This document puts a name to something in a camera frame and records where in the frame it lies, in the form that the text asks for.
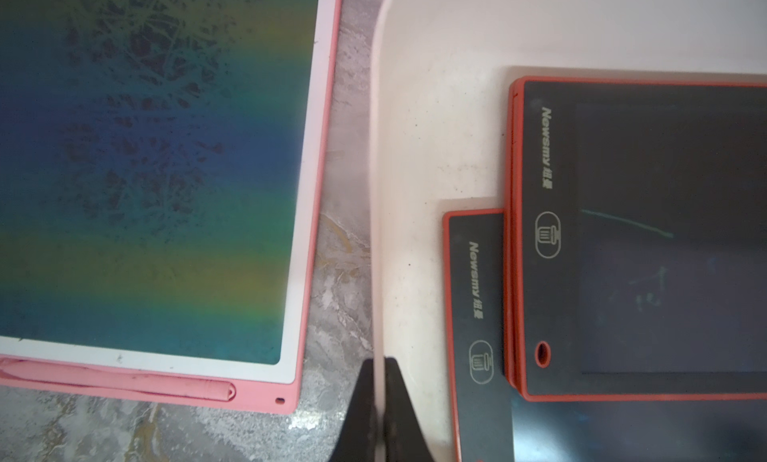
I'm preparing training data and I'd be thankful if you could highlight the pink writing tablet rainbow screen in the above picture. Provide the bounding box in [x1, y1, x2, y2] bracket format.
[1, 0, 342, 414]

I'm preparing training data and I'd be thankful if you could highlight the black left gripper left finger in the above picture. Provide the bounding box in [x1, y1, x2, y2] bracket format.
[329, 359, 378, 462]

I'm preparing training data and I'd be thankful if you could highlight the white plastic storage box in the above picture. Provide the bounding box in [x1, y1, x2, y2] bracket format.
[369, 0, 766, 461]

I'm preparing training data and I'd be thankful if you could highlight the pink stylus pen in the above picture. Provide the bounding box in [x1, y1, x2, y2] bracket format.
[1, 359, 237, 402]

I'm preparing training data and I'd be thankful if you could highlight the red black Newsmy tablet top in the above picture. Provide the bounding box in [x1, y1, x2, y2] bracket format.
[503, 77, 766, 402]

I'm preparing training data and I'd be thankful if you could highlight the red black Newsmy tablet lower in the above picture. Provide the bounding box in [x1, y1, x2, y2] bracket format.
[443, 208, 766, 461]

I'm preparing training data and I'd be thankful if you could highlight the red black newsmy tablet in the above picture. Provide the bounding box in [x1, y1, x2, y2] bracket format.
[443, 208, 766, 461]
[503, 77, 766, 402]

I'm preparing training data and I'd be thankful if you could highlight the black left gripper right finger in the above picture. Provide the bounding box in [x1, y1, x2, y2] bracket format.
[383, 357, 435, 462]

